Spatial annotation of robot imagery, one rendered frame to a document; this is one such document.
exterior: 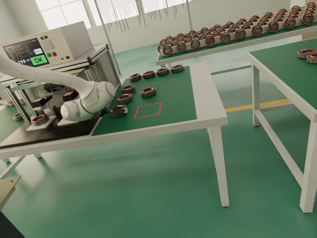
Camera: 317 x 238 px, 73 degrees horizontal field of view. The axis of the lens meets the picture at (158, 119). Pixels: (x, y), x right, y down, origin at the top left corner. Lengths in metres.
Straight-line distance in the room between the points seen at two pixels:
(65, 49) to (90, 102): 0.59
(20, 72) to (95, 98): 0.31
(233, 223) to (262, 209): 0.22
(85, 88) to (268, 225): 1.32
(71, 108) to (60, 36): 0.59
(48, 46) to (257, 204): 1.71
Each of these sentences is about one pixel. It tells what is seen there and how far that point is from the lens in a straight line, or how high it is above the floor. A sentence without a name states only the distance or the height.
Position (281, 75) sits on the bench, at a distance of 1.53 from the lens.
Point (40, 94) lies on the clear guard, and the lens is 1.40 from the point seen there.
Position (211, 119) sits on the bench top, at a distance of 1.11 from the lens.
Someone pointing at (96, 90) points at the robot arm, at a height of 1.04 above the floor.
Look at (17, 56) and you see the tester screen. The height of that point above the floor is 1.22.
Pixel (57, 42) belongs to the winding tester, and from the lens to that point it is 1.55.
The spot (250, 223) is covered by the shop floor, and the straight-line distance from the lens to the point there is 1.59.
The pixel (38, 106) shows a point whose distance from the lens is 1.71.
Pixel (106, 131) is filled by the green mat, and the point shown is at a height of 0.75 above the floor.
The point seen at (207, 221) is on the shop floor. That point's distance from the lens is 1.60.
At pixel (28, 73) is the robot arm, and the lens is 1.05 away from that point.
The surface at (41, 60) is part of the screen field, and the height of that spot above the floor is 1.16.
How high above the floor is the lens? 1.33
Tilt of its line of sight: 29 degrees down
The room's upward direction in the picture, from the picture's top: 15 degrees counter-clockwise
